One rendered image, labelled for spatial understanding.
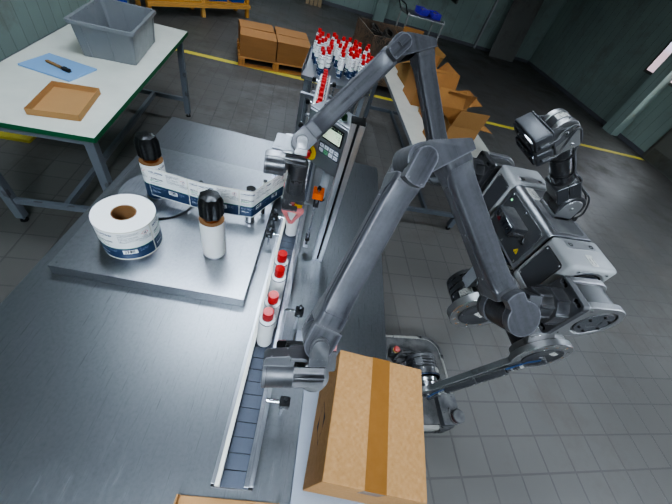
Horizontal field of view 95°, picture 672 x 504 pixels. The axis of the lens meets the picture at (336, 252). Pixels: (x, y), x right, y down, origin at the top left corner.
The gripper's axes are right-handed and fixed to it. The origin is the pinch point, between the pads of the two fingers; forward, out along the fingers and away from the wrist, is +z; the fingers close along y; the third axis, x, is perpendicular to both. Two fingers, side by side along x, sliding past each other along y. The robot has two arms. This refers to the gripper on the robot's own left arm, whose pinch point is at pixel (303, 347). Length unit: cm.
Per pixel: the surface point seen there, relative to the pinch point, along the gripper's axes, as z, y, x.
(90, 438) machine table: 18, 53, 31
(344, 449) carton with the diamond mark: -9.3, -10.3, 20.2
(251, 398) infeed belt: 20.1, 11.8, 21.6
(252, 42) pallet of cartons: 370, 62, -322
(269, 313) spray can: 15.6, 8.9, -5.3
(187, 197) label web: 62, 46, -44
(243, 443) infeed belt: 12.6, 12.7, 30.7
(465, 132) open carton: 133, -129, -131
